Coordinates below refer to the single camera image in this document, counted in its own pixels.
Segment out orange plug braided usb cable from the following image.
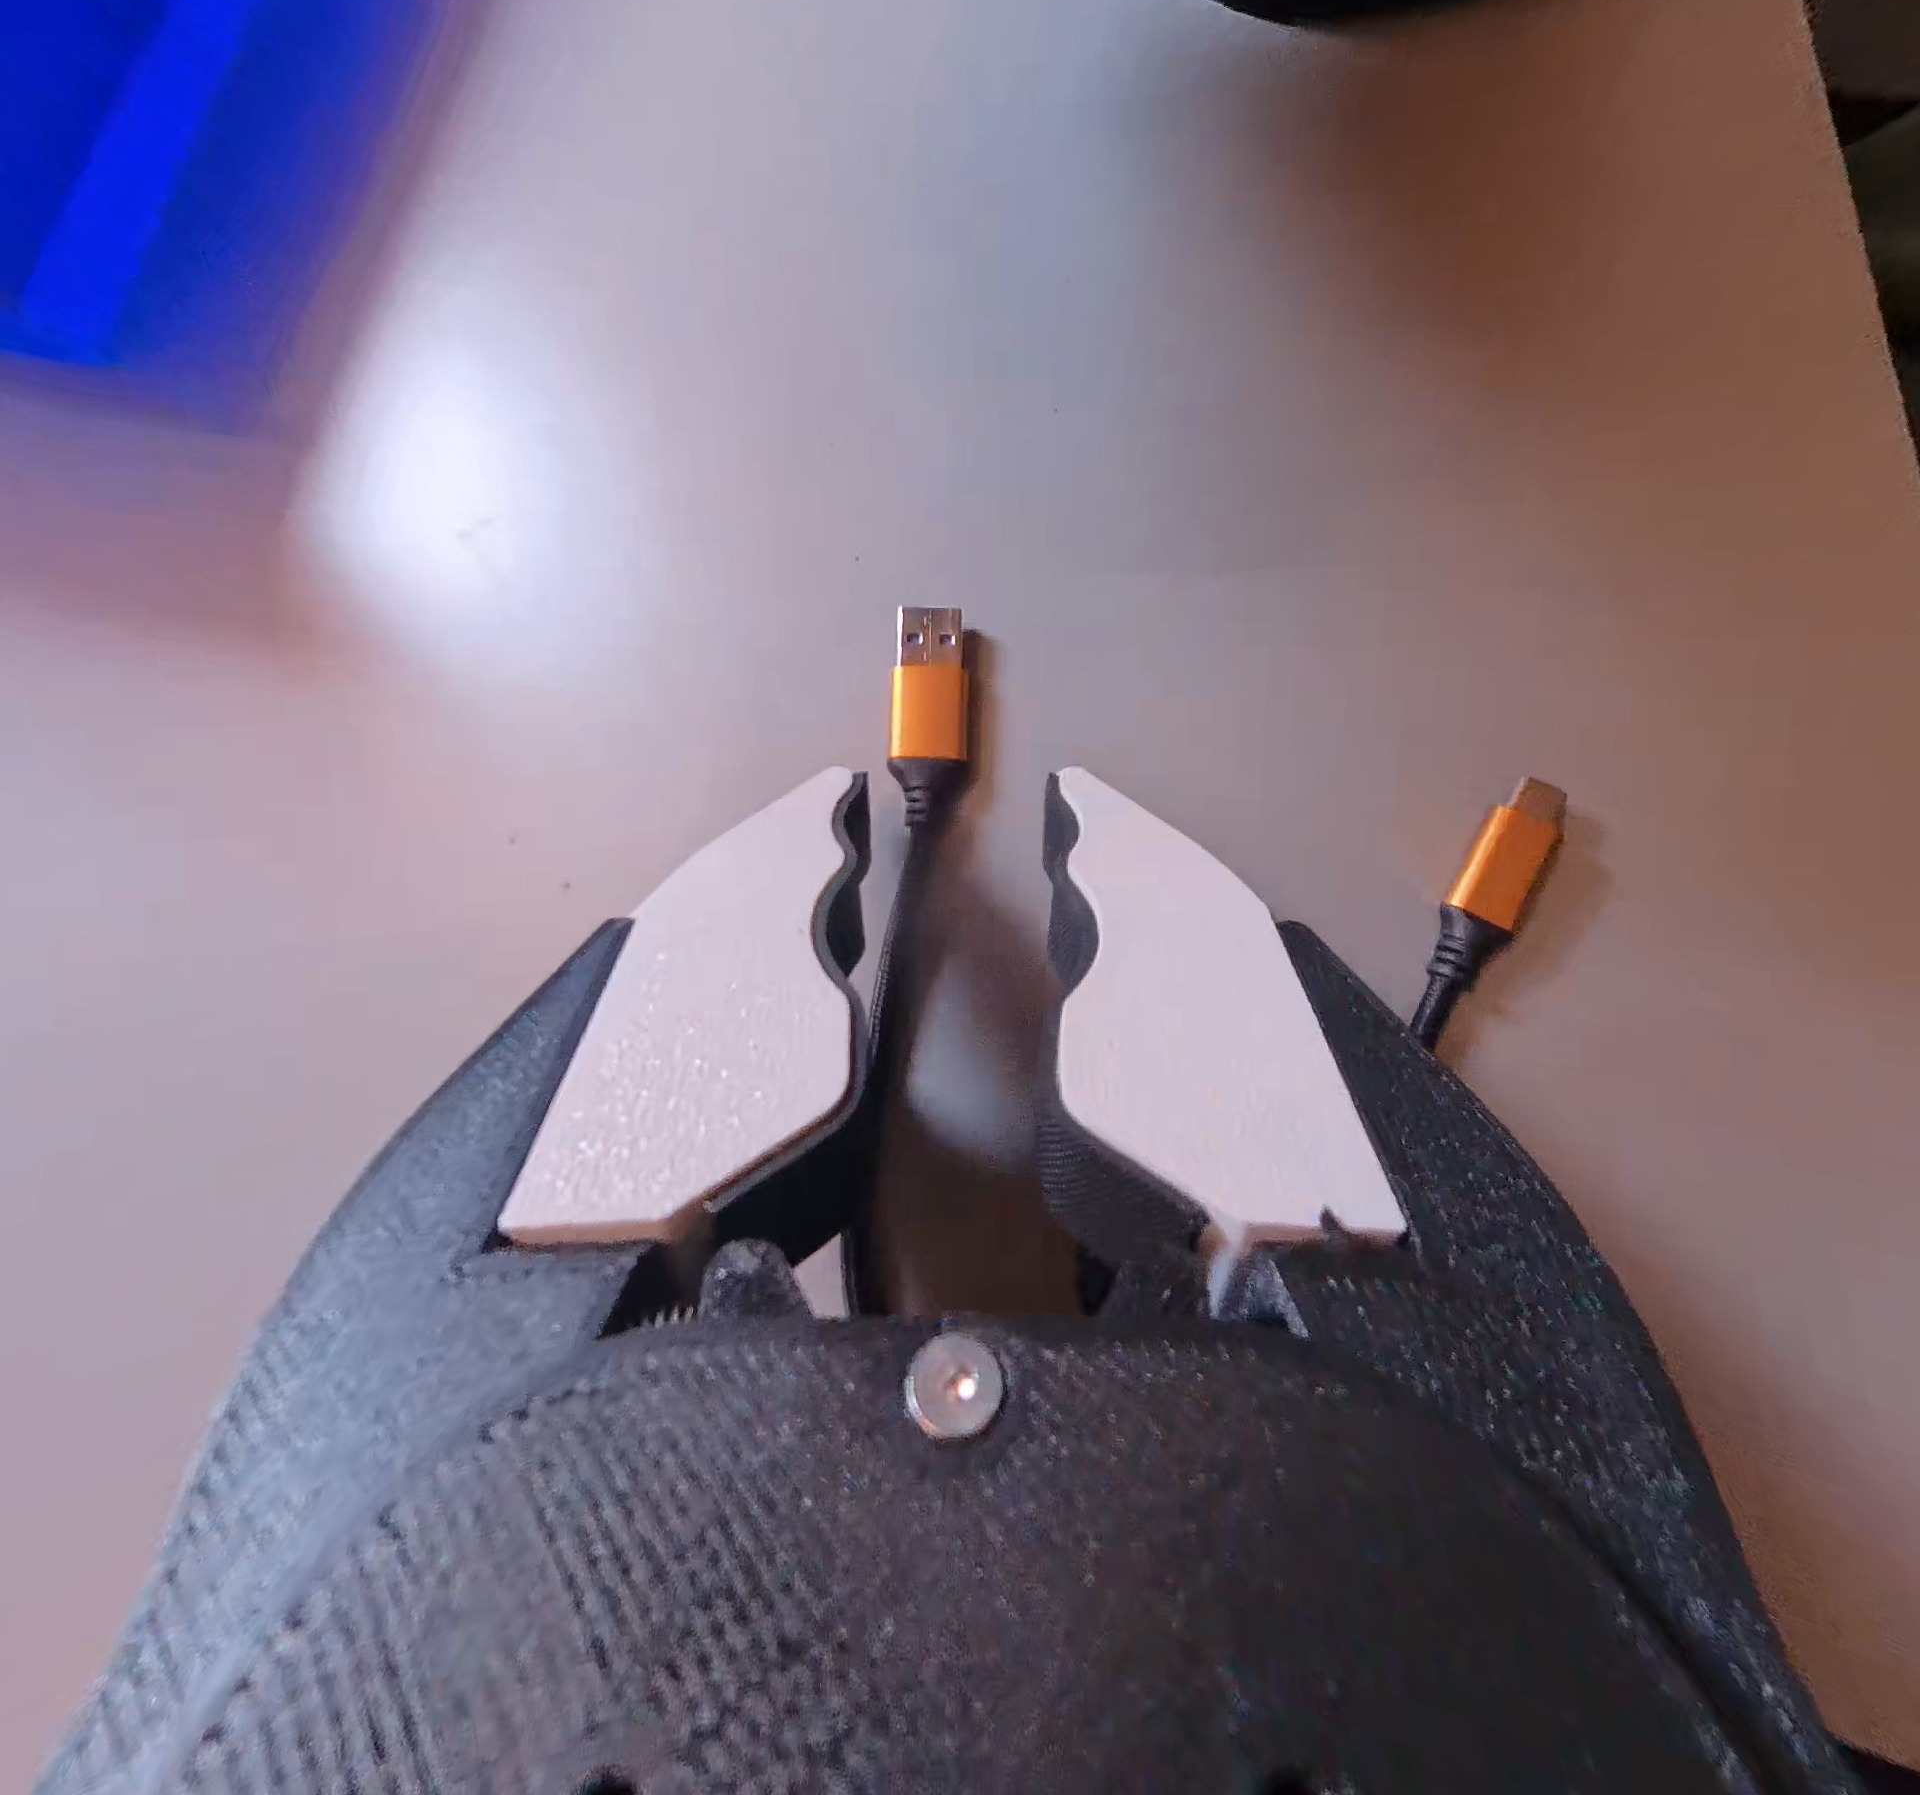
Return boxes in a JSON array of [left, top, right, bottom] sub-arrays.
[[840, 605, 1569, 1316]]

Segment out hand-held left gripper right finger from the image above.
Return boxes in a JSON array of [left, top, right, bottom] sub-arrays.
[[1040, 766, 1412, 1309]]

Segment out blue plastic bin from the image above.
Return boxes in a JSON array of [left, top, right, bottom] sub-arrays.
[[0, 0, 453, 432]]

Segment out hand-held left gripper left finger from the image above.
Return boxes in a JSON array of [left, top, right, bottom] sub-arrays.
[[494, 766, 874, 1248]]

